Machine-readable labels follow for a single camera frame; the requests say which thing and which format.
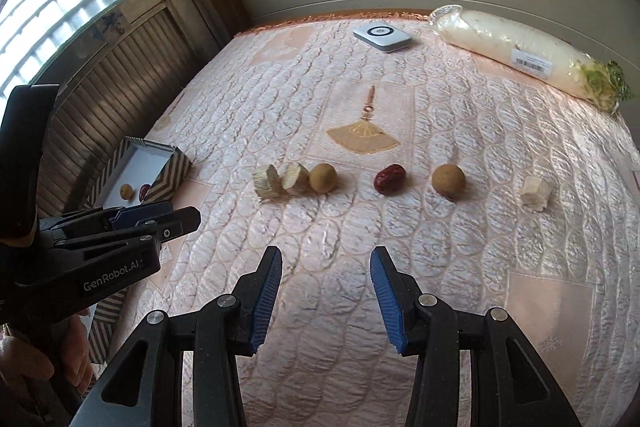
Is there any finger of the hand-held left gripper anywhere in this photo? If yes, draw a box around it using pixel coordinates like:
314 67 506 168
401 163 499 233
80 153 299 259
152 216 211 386
54 206 202 255
39 201 174 236

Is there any plastic wrapped white radish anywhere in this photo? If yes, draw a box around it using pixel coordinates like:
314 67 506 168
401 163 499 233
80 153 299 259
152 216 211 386
429 4 635 112

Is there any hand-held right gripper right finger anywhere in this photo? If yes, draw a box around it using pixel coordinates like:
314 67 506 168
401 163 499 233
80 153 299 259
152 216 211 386
370 246 583 427

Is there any pale sugarcane chunk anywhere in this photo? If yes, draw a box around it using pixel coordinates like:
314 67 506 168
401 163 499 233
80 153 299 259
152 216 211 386
520 177 552 212
282 162 311 196
252 164 285 202

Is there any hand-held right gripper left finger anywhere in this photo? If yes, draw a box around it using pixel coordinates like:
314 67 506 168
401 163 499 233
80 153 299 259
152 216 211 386
70 246 284 427

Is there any white square device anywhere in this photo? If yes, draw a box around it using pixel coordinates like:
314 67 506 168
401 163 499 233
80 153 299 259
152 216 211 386
353 21 413 54

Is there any person's left hand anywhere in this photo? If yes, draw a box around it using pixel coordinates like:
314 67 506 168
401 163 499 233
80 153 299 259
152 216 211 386
0 311 96 408

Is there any wooden slatted panel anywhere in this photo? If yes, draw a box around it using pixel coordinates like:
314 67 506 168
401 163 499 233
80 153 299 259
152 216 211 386
35 0 221 218

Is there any large brown longan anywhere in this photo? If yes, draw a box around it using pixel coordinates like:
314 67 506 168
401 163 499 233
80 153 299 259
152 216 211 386
432 163 467 200

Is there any chevron patterned box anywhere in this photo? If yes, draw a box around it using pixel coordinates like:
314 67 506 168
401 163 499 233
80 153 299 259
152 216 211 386
82 136 193 364

